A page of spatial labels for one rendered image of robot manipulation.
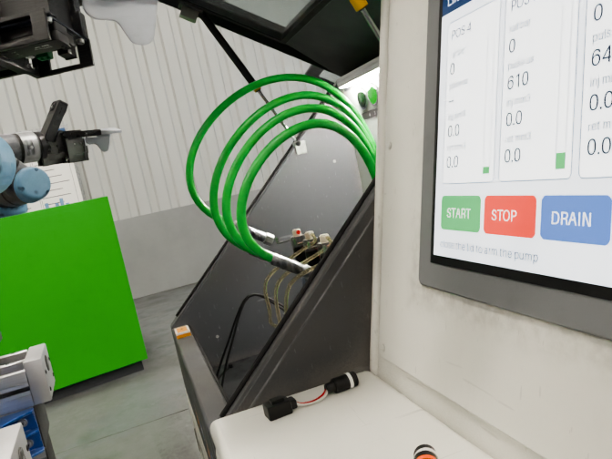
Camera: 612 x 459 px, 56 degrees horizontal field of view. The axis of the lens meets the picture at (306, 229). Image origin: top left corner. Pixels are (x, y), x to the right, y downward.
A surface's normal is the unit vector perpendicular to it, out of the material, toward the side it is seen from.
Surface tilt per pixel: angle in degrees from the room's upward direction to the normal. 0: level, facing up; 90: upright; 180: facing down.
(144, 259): 90
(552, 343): 76
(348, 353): 90
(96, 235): 90
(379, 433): 0
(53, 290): 90
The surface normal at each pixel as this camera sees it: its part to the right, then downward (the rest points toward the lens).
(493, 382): -0.95, -0.01
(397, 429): -0.20, -0.97
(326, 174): 0.30, 0.05
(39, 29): -0.11, 0.00
